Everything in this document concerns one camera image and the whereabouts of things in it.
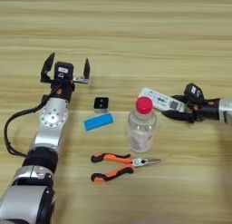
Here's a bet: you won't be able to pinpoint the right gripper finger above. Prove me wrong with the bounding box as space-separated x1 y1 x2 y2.
160 109 195 123
169 94 190 104

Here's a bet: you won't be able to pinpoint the orange black needle-nose pliers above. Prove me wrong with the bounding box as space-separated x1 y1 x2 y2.
90 152 163 184

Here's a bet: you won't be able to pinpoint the clear bottle with red cap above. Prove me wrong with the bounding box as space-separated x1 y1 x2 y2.
127 95 159 154

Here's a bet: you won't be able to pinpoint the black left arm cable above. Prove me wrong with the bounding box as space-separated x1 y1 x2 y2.
3 93 55 158

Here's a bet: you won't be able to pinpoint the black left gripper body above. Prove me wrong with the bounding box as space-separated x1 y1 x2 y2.
40 74 91 104

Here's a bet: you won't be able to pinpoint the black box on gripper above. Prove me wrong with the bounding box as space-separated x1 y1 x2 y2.
53 61 75 82
183 83 206 105

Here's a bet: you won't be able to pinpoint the white remote control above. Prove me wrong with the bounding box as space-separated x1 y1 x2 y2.
138 86 187 113

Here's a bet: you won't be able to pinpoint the blue rectangular block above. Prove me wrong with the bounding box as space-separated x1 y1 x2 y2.
83 112 116 132

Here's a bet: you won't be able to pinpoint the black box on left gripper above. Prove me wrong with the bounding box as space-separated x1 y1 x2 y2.
53 61 75 82

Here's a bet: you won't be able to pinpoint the small black square box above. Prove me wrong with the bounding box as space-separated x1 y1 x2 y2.
92 96 111 114

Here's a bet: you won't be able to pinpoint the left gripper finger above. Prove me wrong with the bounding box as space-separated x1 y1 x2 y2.
82 57 92 81
40 52 56 83

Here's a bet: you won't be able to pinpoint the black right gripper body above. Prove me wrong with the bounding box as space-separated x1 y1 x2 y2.
184 96 221 123

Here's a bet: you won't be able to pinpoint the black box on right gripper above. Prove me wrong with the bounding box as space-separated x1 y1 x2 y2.
183 83 206 105

